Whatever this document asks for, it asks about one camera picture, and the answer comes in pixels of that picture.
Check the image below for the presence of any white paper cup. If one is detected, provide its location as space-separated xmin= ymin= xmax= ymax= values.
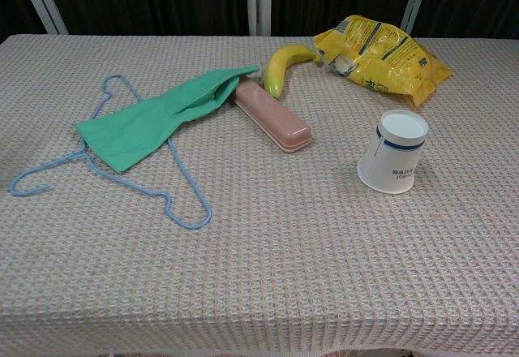
xmin=356 ymin=109 xmax=430 ymax=196

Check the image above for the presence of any pink plastic case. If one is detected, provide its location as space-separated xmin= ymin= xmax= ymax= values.
xmin=231 ymin=80 xmax=313 ymax=154

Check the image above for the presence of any yellow banana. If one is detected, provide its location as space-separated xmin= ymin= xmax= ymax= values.
xmin=264 ymin=45 xmax=324 ymax=100

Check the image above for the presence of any beige woven tablecloth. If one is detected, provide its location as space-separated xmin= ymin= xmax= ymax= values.
xmin=0 ymin=33 xmax=519 ymax=357

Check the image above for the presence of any green rubber glove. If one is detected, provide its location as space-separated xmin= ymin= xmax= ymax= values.
xmin=75 ymin=65 xmax=260 ymax=174

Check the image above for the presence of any yellow snack bag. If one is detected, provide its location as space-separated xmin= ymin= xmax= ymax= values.
xmin=313 ymin=15 xmax=453 ymax=108

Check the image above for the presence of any blue wire hanger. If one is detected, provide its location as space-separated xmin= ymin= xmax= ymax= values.
xmin=8 ymin=74 xmax=212 ymax=230

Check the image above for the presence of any white frame post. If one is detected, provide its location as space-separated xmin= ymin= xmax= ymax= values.
xmin=403 ymin=0 xmax=434 ymax=34
xmin=246 ymin=0 xmax=272 ymax=37
xmin=14 ymin=0 xmax=69 ymax=35

